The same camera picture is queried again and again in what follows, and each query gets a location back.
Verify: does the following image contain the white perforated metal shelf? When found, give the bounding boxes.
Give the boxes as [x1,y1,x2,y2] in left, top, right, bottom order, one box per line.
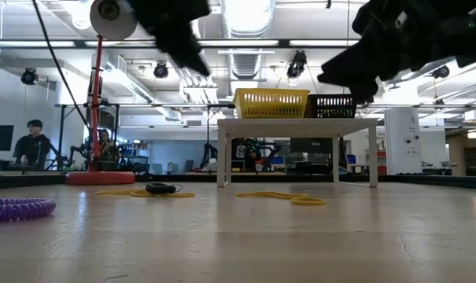
[216,117,379,189]

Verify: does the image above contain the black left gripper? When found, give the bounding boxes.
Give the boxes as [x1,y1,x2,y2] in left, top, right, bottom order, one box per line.
[127,0,212,78]

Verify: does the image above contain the black ceiling spotlight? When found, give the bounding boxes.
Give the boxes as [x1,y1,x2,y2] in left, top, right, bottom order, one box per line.
[20,67,39,86]
[432,64,451,79]
[153,61,170,79]
[286,50,308,79]

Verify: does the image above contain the white pillar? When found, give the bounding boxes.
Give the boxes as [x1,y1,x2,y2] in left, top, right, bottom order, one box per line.
[383,108,422,175]

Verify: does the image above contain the black plastic basket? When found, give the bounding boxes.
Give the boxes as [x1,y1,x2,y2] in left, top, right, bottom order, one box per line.
[303,94,359,119]

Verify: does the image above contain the yellow plastic basket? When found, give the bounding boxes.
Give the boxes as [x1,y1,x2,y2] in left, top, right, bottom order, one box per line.
[232,87,311,119]

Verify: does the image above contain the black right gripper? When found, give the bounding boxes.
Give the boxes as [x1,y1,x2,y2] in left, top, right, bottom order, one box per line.
[317,0,459,104]

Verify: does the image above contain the long black arm cable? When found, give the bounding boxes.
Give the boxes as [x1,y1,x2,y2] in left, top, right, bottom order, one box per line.
[31,0,92,130]

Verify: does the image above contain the black spiral hair tie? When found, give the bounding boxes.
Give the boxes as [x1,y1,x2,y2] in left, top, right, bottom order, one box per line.
[145,182,178,195]

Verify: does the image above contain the black aluminium table frame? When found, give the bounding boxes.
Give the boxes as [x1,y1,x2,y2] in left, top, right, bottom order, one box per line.
[0,171,476,191]

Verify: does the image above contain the silver spiral ventilation duct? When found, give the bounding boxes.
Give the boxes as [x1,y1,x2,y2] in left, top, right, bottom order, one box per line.
[220,0,277,79]
[389,58,465,86]

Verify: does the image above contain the purple spiral hair tie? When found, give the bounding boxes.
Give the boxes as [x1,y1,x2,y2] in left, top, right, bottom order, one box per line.
[0,197,57,223]

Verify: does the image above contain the red desk lamp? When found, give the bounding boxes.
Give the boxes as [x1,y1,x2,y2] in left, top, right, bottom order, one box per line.
[64,0,138,186]

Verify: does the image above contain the black metal scaffold frame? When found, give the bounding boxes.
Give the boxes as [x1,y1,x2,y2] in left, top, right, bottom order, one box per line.
[55,102,223,171]

